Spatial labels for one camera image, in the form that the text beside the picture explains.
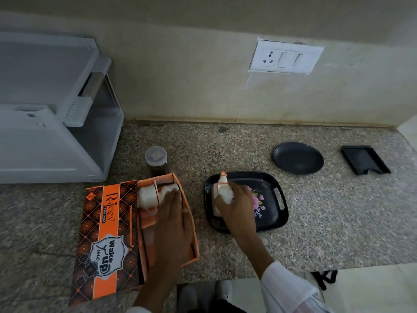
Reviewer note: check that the person's right forearm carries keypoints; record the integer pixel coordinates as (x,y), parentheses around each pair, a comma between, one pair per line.
(252,254)

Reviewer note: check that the person's left forearm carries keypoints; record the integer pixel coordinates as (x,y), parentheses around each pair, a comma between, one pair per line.
(156,286)

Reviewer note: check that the white wall socket switch plate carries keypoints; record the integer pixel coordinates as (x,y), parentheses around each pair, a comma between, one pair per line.
(285,57)

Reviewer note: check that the orange and black patterned box lid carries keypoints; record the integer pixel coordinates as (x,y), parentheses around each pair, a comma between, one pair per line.
(107,244)

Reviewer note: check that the person's left fingers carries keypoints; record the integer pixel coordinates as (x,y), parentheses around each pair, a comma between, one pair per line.
(172,202)

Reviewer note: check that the person's right fingers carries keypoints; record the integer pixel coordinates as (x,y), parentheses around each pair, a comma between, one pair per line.
(239,193)

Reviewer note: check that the person's right hand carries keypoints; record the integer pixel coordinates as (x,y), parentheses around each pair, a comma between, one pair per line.
(239,215)

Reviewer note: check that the small black rectangular tray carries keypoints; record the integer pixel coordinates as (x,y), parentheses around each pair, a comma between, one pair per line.
(365,159)

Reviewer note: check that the white ceramic cup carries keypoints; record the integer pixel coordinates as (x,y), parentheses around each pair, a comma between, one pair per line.
(147,197)
(168,188)

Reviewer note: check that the brown jar with clear lid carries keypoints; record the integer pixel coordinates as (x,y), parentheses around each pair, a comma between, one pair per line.
(156,158)

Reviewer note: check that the white grey refrigerator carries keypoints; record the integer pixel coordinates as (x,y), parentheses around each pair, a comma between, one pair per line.
(39,143)

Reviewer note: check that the white cup with orange rim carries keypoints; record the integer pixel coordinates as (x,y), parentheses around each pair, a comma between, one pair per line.
(223,190)

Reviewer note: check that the person's left hand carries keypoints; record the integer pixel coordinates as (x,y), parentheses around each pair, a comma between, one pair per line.
(172,231)

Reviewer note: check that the orange cardboard box base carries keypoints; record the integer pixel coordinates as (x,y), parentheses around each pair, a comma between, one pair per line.
(146,231)

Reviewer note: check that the black round plate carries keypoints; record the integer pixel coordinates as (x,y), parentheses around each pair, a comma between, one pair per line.
(298,158)

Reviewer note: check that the black floral serving tray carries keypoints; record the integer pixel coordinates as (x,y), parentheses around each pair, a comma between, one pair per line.
(270,208)

